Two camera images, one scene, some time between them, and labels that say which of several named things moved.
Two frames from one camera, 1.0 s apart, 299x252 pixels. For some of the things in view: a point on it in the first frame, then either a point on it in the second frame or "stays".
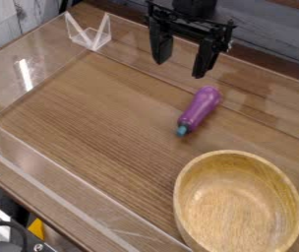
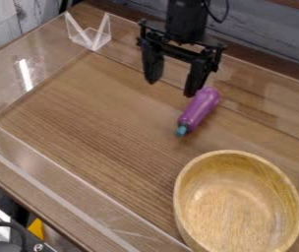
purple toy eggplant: (205, 97) stays
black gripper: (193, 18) -> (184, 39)
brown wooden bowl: (236, 204) stays
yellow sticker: (37, 228) stays
